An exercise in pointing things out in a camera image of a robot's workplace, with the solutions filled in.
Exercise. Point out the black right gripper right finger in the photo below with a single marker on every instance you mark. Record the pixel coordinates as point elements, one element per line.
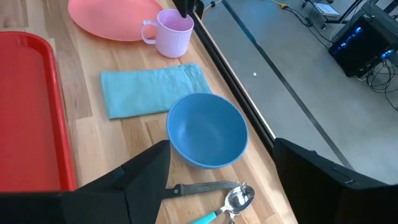
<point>326,193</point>

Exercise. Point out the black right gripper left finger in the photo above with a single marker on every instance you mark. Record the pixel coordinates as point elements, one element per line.
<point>133,193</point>

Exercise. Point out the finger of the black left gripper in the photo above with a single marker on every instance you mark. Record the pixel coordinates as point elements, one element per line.
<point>184,7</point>
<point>199,7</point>

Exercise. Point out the lilac plastic mug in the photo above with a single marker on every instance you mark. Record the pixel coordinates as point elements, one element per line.
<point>172,40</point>

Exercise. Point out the coral plastic plate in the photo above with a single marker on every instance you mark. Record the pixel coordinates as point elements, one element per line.
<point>115,18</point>

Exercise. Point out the teal cloth napkin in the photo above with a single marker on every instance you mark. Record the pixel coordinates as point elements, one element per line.
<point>146,90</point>

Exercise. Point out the blue plastic bowl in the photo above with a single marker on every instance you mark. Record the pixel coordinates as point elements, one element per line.
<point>206,130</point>

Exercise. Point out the red plastic tray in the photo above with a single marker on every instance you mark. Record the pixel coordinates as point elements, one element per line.
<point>28,118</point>

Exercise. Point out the white flat box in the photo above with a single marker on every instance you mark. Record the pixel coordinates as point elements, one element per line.
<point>326,9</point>

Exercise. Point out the black computer tower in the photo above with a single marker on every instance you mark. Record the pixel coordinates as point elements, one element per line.
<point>357,46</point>

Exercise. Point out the black aluminium table frame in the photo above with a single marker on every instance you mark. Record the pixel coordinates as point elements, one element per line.
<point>230,79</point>

